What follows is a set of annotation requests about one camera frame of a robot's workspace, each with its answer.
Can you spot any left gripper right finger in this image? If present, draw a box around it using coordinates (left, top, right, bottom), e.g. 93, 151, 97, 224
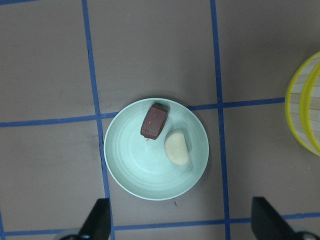
251, 197, 295, 240

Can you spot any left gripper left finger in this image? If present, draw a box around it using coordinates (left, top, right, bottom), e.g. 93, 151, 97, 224
78, 198, 111, 240

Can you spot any white bun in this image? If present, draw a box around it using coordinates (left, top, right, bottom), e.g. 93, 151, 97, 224
164, 130, 190, 166

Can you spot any brown bun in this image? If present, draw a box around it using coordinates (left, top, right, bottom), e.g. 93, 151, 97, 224
140, 102, 170, 141

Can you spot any yellow steamer layer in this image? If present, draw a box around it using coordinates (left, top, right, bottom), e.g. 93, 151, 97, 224
285, 52, 320, 156
299, 62, 320, 156

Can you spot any light green plate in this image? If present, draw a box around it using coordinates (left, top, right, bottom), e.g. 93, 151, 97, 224
103, 98, 210, 201

